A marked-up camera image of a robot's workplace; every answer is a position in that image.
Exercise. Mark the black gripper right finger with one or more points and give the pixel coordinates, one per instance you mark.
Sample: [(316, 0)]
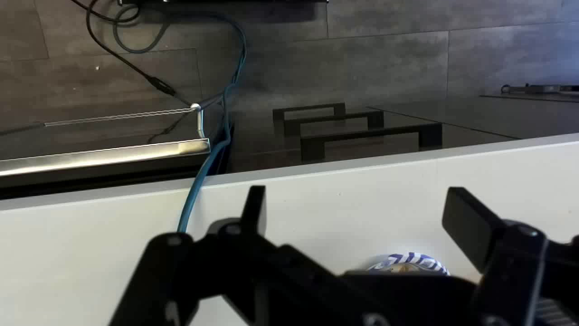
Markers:
[(471, 223)]

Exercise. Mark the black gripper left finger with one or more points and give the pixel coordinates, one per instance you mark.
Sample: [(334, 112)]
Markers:
[(254, 208)]

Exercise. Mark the blue white patterned bowl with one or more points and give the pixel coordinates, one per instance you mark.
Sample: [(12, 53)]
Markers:
[(410, 261)]

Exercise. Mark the aluminium robot cart frame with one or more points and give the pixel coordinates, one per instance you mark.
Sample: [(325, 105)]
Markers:
[(120, 152)]

